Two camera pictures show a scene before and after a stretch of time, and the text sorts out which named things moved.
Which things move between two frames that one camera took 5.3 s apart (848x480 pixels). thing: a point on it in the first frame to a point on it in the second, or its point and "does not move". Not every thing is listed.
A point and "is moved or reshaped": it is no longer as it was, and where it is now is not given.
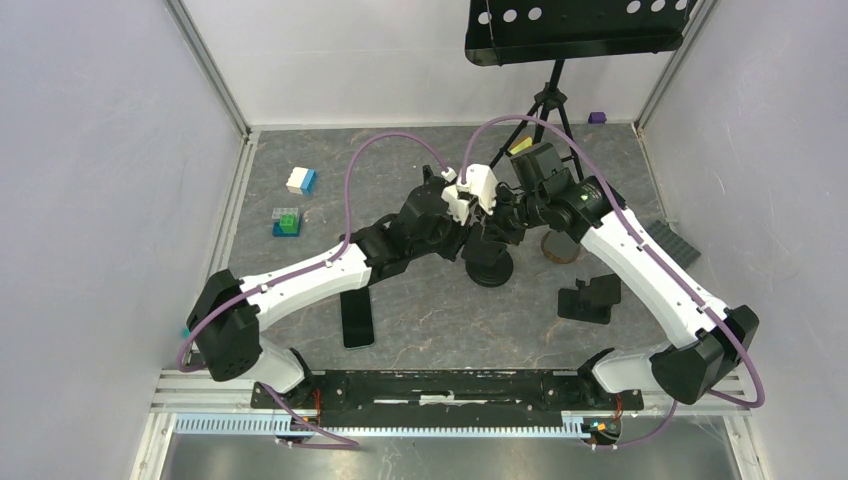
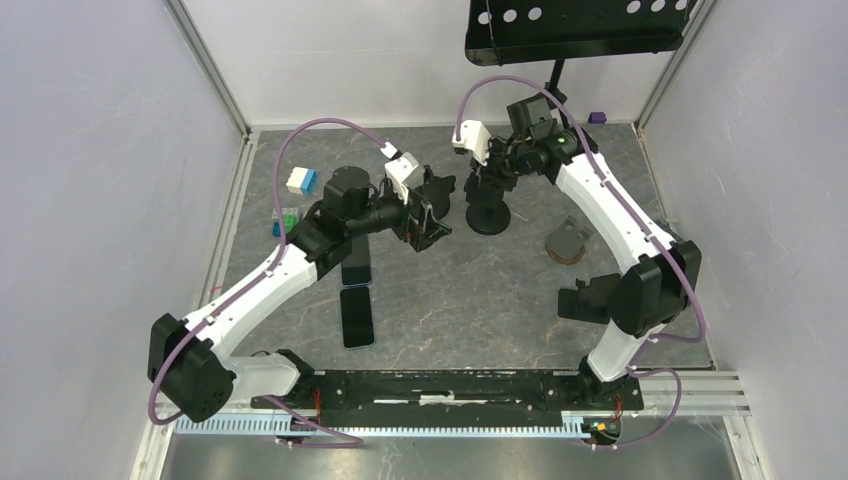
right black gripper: (496, 225) to (488, 175)
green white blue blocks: (286, 222) does not move
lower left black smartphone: (356, 318) does not move
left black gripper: (459, 235) to (404, 230)
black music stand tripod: (502, 32) does not move
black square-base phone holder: (590, 303) does not move
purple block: (597, 118) does not move
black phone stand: (489, 262) is moved or reshaped
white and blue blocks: (302, 181) does not move
